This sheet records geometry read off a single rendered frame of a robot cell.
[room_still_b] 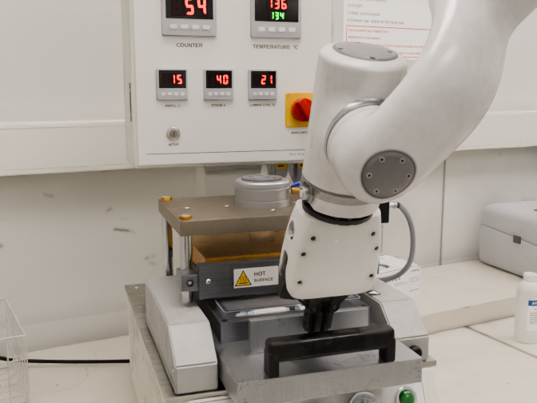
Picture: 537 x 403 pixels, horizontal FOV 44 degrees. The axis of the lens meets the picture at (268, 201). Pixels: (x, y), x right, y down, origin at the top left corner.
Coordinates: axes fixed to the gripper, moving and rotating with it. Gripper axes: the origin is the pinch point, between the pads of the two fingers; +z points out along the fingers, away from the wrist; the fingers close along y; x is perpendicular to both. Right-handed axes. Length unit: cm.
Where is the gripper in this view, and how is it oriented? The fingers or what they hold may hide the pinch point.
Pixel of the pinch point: (317, 319)
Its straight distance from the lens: 78.0
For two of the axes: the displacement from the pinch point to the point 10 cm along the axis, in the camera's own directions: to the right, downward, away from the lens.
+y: 9.5, -0.5, 3.0
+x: -2.9, -4.9, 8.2
